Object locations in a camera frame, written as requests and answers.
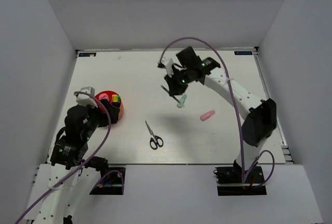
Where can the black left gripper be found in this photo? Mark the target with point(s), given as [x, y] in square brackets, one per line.
[113, 112]

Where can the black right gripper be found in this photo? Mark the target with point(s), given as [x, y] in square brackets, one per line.
[173, 86]

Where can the pink glue stick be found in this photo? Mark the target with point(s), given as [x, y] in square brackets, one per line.
[103, 96]

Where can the yellow cap black highlighter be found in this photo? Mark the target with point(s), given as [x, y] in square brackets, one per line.
[114, 98]

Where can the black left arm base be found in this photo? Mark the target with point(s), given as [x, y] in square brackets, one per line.
[111, 179]

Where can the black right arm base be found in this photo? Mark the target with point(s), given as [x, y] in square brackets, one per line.
[230, 184]

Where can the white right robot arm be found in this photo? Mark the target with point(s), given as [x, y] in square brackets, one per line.
[256, 118]

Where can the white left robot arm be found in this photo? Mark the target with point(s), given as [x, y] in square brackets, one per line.
[69, 149]

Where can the orange round organizer container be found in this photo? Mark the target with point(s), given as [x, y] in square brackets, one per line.
[110, 93]

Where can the green translucent stapler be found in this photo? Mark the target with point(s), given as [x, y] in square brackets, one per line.
[182, 100]

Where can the blue label sticker right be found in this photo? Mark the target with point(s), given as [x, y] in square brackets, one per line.
[243, 53]

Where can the blue label sticker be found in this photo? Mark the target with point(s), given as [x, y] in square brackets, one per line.
[243, 53]
[87, 54]

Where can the pink translucent stapler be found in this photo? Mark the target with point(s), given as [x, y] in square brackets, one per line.
[207, 115]

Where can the blue label sticker left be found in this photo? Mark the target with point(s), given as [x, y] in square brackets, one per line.
[87, 54]

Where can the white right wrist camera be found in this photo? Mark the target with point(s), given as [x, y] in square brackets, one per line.
[167, 64]

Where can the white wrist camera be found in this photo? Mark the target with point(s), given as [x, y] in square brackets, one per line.
[85, 95]
[167, 64]

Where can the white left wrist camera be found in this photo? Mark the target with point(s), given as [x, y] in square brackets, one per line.
[85, 95]

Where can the black handled scissors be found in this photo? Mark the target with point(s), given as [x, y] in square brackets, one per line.
[155, 141]

